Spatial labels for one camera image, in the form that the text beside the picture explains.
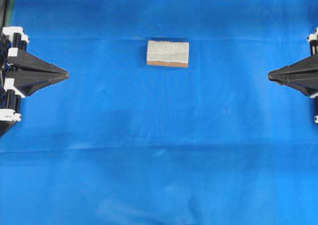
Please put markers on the blue table cloth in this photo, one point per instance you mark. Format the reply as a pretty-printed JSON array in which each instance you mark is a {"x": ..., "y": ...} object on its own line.
[{"x": 125, "y": 143}]

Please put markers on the grey and brown sponge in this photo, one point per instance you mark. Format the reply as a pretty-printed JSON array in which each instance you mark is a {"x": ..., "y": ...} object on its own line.
[{"x": 168, "y": 54}]

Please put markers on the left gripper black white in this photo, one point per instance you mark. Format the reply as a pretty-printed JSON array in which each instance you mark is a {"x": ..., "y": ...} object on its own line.
[{"x": 18, "y": 85}]

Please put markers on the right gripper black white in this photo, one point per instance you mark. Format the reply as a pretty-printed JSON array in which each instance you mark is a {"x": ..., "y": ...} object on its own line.
[{"x": 309, "y": 64}]

